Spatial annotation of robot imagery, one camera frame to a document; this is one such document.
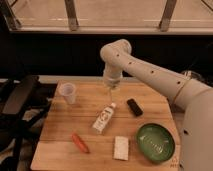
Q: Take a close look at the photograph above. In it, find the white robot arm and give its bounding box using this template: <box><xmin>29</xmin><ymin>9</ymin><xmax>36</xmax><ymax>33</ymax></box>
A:
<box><xmin>100</xmin><ymin>39</ymin><xmax>213</xmax><ymax>171</ymax></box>

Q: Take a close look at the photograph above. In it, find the white plastic bottle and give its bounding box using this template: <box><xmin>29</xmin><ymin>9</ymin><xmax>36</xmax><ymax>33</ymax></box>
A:
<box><xmin>92</xmin><ymin>103</ymin><xmax>116</xmax><ymax>133</ymax></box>

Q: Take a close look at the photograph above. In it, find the black rectangular block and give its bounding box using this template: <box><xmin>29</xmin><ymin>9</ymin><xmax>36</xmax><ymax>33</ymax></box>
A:
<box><xmin>127</xmin><ymin>99</ymin><xmax>143</xmax><ymax>117</ymax></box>

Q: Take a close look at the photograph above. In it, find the clear plastic cup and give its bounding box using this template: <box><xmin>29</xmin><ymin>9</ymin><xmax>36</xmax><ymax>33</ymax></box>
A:
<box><xmin>58</xmin><ymin>83</ymin><xmax>76</xmax><ymax>104</ymax></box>

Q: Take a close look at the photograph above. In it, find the white sponge block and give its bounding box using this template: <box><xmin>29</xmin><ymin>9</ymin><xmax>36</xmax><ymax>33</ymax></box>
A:
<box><xmin>113</xmin><ymin>136</ymin><xmax>129</xmax><ymax>161</ymax></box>

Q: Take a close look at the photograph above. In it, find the orange carrot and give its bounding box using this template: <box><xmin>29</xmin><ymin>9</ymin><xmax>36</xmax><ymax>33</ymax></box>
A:
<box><xmin>72</xmin><ymin>133</ymin><xmax>89</xmax><ymax>153</ymax></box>

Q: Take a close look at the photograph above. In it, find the green bowl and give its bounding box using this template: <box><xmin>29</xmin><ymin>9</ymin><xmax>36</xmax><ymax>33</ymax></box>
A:
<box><xmin>136</xmin><ymin>123</ymin><xmax>175</xmax><ymax>164</ymax></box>

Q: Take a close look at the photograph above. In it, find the black chair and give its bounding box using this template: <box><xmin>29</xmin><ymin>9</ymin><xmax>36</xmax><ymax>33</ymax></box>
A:
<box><xmin>0</xmin><ymin>75</ymin><xmax>51</xmax><ymax>171</ymax></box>

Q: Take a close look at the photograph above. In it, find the window frame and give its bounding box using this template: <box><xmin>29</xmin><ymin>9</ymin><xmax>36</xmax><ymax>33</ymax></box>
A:
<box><xmin>0</xmin><ymin>0</ymin><xmax>213</xmax><ymax>35</ymax></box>

